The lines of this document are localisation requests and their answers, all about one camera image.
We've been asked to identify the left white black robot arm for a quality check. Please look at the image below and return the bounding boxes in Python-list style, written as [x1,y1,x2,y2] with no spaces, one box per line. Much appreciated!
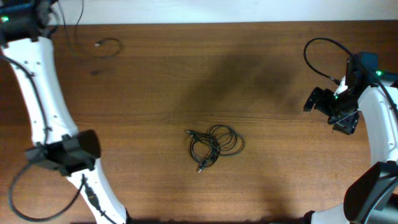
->
[1,1,132,223]

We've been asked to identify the black USB cable bundle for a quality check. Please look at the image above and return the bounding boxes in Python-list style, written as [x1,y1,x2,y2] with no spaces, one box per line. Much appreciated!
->
[185,124,246,174]

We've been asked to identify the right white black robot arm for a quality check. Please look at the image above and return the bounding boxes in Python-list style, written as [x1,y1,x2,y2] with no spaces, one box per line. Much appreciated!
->
[302,52,397,223]

